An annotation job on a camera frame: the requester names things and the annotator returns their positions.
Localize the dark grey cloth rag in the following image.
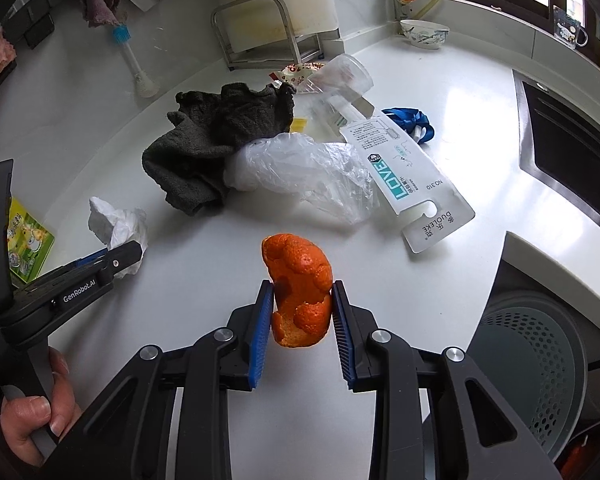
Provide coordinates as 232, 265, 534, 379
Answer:
142, 82, 296, 216

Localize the steel cutting board rack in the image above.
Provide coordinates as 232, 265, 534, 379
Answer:
210, 0, 324, 70

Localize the orange peel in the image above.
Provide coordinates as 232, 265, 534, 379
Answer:
261, 233, 332, 348

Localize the blue ribbon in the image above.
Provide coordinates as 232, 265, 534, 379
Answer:
382, 107, 434, 144

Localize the white tissue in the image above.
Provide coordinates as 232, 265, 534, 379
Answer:
87, 196, 148, 280

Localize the clear plastic bag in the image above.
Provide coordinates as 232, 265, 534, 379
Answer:
223, 133, 379, 226

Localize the red patterned snack bag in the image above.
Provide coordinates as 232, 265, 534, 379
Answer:
270, 62, 325, 87

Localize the left hand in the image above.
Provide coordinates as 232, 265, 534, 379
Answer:
0, 347, 82, 467

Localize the yellow green refill pouch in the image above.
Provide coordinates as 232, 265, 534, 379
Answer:
7, 197, 55, 284

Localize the black sink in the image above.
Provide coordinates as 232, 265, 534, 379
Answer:
513, 70, 600, 227

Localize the glass mug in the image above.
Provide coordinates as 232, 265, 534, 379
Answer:
553, 6, 588, 50

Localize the blue white bottle brush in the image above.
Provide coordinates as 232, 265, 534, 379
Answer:
112, 24, 159, 99

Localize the grey perforated trash bin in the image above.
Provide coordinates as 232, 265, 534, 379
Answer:
468, 290, 586, 460

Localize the white patterned bowl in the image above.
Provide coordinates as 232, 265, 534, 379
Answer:
400, 20, 450, 50

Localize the white product packaging card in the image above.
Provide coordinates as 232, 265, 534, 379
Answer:
340, 114, 475, 254

